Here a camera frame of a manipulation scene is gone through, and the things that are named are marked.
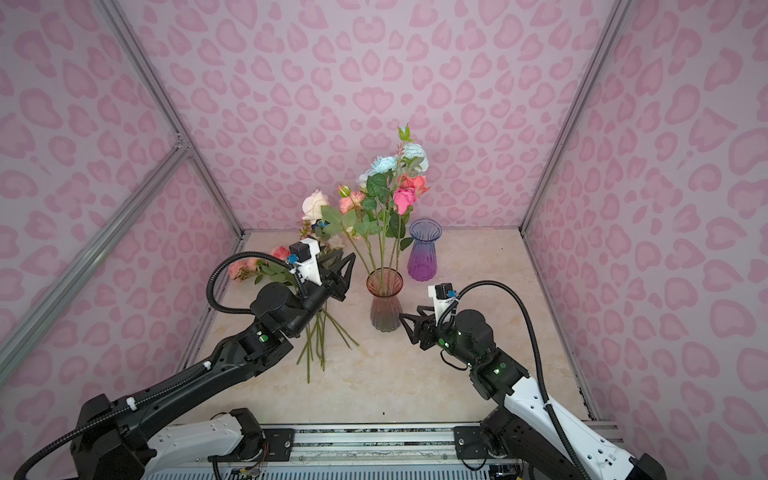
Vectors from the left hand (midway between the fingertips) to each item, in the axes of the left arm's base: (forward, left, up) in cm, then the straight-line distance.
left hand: (348, 250), depth 65 cm
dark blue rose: (+9, +7, -1) cm, 12 cm away
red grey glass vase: (+5, -7, -21) cm, 22 cm away
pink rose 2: (+23, +40, -32) cm, 56 cm away
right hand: (-8, -13, -15) cm, 21 cm away
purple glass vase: (+26, -20, -33) cm, 47 cm away
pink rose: (+20, +42, -32) cm, 57 cm away
